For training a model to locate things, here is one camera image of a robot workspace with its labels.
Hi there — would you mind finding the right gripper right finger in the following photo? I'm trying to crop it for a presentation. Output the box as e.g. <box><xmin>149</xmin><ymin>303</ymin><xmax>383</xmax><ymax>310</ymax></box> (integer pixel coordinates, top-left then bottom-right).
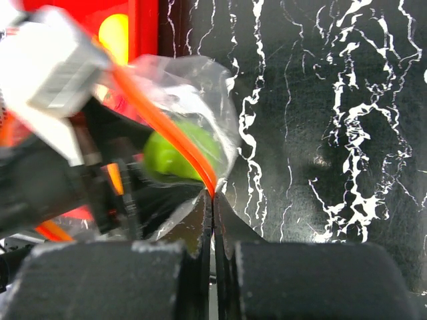
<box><xmin>213</xmin><ymin>193</ymin><xmax>266</xmax><ymax>319</ymax></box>

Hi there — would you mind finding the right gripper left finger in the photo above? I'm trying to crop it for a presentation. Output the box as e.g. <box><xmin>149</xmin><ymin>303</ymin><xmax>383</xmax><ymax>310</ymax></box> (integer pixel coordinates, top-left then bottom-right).
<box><xmin>143</xmin><ymin>191</ymin><xmax>212</xmax><ymax>319</ymax></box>

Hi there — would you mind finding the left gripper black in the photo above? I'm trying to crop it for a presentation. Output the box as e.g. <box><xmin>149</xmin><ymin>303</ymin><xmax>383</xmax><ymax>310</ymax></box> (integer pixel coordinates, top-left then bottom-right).
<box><xmin>1</xmin><ymin>99</ymin><xmax>200</xmax><ymax>240</ymax></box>

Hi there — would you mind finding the orange fake mango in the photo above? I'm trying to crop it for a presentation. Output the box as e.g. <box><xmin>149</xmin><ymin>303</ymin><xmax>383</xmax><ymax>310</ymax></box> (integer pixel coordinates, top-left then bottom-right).
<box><xmin>106</xmin><ymin>163</ymin><xmax>124</xmax><ymax>195</ymax></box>

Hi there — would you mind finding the green fake lime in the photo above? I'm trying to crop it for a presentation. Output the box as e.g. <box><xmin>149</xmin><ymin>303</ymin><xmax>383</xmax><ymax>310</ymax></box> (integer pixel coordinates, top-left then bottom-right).
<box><xmin>142</xmin><ymin>121</ymin><xmax>222</xmax><ymax>181</ymax></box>

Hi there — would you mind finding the red fake apple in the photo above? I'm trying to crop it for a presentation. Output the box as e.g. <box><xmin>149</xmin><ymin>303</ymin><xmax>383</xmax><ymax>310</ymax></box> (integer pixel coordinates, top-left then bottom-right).
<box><xmin>99</xmin><ymin>89</ymin><xmax>141</xmax><ymax>121</ymax></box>

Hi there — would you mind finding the clear zip top bag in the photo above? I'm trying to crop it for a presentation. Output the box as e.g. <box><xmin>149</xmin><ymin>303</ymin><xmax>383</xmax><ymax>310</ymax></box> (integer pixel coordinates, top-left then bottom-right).
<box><xmin>33</xmin><ymin>55</ymin><xmax>243</xmax><ymax>243</ymax></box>

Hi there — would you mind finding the yellow fake lemon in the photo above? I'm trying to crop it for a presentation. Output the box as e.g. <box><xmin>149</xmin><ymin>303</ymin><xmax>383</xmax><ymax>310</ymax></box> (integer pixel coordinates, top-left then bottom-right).
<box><xmin>98</xmin><ymin>13</ymin><xmax>129</xmax><ymax>65</ymax></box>

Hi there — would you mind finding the red plastic tray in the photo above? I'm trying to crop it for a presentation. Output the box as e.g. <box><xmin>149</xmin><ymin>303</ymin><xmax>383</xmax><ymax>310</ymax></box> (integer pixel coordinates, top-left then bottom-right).
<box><xmin>19</xmin><ymin>0</ymin><xmax>161</xmax><ymax>221</ymax></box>

